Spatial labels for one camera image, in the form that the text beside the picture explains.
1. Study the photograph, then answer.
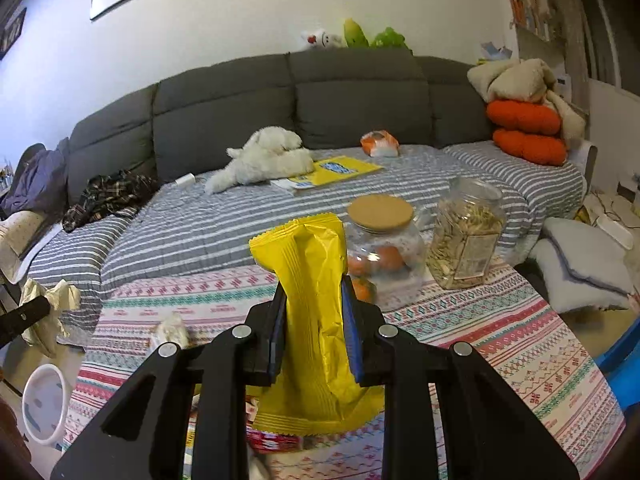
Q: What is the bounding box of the white trash bin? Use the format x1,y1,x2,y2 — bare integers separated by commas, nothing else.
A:
22,364,70,448

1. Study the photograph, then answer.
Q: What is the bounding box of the white tissue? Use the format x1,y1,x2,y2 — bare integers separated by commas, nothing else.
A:
149,313,190,352

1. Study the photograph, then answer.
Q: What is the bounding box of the red milk can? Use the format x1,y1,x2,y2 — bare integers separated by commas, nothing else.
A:
245,394,304,454

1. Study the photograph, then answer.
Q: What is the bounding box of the yellow snack wrapper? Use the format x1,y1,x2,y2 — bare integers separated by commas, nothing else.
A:
247,212,384,437

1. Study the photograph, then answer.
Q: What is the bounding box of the patterned tablecloth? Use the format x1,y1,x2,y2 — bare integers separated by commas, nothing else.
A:
63,262,626,478

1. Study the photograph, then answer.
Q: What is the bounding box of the cream pillow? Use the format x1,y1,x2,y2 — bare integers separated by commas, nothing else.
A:
0,210,46,276

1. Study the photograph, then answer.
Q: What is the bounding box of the purple jacket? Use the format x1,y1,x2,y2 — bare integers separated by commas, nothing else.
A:
1,138,70,222

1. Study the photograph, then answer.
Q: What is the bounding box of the blue plastic stool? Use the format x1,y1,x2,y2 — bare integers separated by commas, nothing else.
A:
594,322,640,412

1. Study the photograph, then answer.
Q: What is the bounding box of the dark plaid shirt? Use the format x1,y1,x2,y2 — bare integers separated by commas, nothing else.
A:
62,170,160,233

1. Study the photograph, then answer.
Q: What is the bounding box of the plastic jar of seeds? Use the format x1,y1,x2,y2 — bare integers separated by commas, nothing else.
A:
426,177,506,289

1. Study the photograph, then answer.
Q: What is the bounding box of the grey floor cushion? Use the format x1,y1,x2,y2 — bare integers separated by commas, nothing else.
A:
529,218,634,313

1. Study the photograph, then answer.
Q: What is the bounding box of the grey striped quilt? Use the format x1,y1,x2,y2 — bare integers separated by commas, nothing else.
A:
28,141,587,347

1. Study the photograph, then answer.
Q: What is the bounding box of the tangerine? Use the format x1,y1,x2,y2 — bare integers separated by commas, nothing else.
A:
375,245,405,272
352,276,376,304
347,255,371,276

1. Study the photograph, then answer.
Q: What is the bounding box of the glass jar with cork lid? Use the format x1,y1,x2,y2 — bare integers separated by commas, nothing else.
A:
345,194,426,312

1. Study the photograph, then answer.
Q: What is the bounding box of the white charger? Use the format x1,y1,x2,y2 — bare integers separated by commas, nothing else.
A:
175,174,196,188

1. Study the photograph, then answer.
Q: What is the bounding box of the grey sofa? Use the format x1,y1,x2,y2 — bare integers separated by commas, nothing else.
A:
66,49,491,204

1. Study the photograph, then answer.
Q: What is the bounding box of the lower orange cushion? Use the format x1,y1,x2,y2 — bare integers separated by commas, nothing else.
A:
492,129,567,166

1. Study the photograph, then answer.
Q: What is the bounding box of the orange cushion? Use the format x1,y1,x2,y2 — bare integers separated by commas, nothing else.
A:
486,100,561,136
492,129,567,166

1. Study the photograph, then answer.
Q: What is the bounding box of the yellow book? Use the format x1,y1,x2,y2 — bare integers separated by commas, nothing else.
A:
270,156,383,194

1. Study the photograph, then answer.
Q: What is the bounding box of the orange white snack bag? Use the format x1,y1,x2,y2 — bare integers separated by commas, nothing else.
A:
360,130,399,158

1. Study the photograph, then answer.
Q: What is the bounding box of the white plush toy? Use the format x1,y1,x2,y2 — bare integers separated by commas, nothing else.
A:
205,126,314,194

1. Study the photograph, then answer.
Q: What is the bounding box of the upper orange cushion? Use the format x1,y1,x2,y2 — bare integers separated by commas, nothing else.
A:
486,100,561,136

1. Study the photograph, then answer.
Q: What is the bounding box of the beige blanket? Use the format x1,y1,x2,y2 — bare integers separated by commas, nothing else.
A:
466,58,587,150

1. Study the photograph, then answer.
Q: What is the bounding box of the green frog plush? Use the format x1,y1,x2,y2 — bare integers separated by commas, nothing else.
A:
370,27,410,50

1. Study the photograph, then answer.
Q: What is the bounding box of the yellow green plush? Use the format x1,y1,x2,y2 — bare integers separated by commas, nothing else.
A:
343,18,369,49

